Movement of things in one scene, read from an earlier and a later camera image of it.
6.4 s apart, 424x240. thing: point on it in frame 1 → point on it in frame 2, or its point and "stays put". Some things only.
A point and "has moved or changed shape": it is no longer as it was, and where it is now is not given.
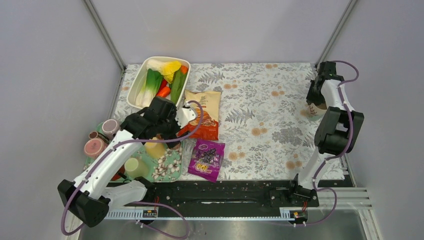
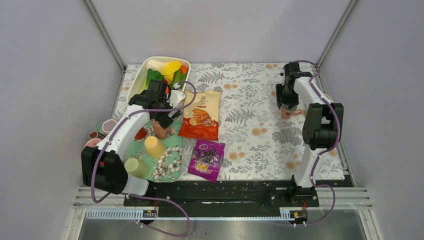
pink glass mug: [110, 127] stays put
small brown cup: [93, 135] stays put
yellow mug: [155, 150] stays put
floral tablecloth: [267, 128] stays put
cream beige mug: [316, 110] has moved or changed shape
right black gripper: [310, 98] → [281, 99]
